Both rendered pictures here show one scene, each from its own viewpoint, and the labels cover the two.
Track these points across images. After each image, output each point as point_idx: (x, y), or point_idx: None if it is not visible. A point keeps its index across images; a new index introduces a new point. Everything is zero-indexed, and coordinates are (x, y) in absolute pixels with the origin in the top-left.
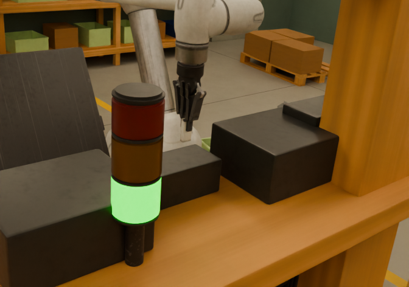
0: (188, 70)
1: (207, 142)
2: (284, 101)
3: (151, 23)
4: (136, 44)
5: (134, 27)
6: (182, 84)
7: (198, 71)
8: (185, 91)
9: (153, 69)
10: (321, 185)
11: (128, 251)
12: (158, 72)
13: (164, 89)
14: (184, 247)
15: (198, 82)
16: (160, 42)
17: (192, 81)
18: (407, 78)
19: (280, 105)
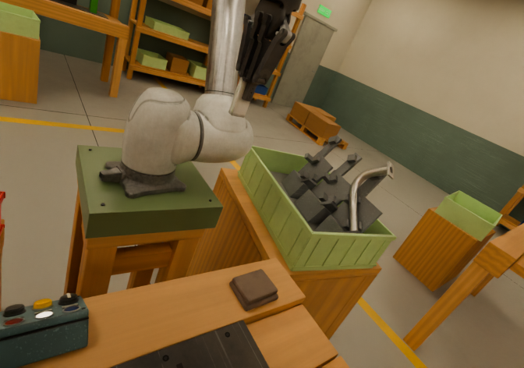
0: None
1: (256, 150)
2: (336, 136)
3: None
4: (214, 5)
5: None
6: (258, 16)
7: None
8: (261, 28)
9: (224, 38)
10: None
11: None
12: (229, 44)
13: (230, 66)
14: None
15: (287, 17)
16: (242, 12)
17: (278, 9)
18: None
19: (333, 137)
